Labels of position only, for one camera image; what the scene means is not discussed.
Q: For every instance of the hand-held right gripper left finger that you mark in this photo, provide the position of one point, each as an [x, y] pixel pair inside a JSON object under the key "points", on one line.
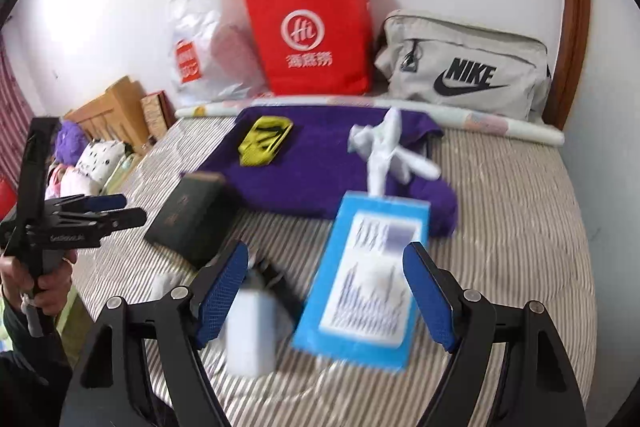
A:
{"points": [[222, 297]]}

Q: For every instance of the white plastic bag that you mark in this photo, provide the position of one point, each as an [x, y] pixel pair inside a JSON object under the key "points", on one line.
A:
{"points": [[210, 37]]}

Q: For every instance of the pink bedding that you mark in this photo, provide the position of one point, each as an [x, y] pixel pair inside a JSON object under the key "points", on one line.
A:
{"points": [[65, 182]]}

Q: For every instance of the white socks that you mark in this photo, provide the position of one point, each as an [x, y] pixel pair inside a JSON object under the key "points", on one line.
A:
{"points": [[385, 147]]}

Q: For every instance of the wooden headboard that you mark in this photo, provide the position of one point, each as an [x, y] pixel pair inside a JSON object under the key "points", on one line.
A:
{"points": [[112, 107]]}

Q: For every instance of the black box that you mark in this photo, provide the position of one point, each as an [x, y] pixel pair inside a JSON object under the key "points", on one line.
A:
{"points": [[192, 217]]}

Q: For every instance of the red striped curtain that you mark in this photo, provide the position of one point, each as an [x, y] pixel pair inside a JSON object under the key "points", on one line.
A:
{"points": [[15, 117]]}

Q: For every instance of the polka dot pillow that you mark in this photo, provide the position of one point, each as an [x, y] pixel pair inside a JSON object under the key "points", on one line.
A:
{"points": [[100, 159]]}

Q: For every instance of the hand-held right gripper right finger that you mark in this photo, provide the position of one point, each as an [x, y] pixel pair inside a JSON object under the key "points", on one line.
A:
{"points": [[430, 297]]}

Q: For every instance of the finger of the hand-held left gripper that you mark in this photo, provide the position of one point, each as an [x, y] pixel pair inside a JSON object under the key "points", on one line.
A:
{"points": [[115, 222], [95, 202]]}

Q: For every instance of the person's left forearm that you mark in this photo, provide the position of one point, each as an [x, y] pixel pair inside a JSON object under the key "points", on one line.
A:
{"points": [[30, 367]]}

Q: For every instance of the white paper roll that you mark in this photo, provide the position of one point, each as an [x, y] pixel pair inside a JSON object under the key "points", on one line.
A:
{"points": [[500, 126]]}

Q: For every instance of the red paper bag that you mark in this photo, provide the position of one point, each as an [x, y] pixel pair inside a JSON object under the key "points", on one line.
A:
{"points": [[310, 37]]}

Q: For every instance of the purple towel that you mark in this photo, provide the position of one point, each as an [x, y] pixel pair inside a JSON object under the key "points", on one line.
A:
{"points": [[310, 167]]}

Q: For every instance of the purple plush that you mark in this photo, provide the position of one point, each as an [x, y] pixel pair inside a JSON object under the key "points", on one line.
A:
{"points": [[70, 142]]}

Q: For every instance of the person's left hand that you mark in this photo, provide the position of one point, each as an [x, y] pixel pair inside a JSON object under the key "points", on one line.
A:
{"points": [[50, 287]]}

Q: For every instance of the grey sling bag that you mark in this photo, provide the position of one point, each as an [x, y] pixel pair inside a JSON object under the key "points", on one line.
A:
{"points": [[450, 52]]}

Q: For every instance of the blue white box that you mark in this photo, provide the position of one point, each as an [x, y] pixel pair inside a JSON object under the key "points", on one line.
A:
{"points": [[360, 282]]}

